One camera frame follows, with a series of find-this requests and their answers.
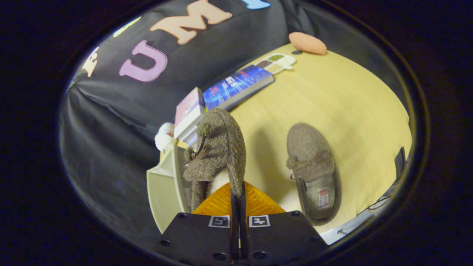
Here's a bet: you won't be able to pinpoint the pink and white book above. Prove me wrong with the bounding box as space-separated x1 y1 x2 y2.
174 87 207 146

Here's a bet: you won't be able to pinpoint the black cables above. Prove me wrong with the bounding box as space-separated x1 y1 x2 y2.
366 192 393 213

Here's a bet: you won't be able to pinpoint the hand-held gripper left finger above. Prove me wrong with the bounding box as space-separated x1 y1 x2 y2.
157 181 241 265

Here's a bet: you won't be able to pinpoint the white plush toy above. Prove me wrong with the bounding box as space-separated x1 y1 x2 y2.
154 122 176 152

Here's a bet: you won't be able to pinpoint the orange oval sponge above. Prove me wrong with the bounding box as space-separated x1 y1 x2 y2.
289 32 327 56

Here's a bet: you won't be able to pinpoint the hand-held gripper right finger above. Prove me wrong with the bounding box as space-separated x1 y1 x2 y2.
240 181 329 265

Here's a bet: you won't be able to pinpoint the blue hardcover book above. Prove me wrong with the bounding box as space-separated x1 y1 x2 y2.
203 65 275 111

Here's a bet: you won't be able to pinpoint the brown fuzzy shoe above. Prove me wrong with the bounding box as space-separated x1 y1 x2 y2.
286 123 342 226
183 108 247 212

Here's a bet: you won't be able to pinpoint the white divided snack tray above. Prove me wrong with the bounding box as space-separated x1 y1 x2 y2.
256 53 297 75

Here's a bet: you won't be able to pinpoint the cream plastic storage box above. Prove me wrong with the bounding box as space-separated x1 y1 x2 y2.
146 142 193 234

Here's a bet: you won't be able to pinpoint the black backdrop cloth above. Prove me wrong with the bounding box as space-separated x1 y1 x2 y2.
59 0 407 252

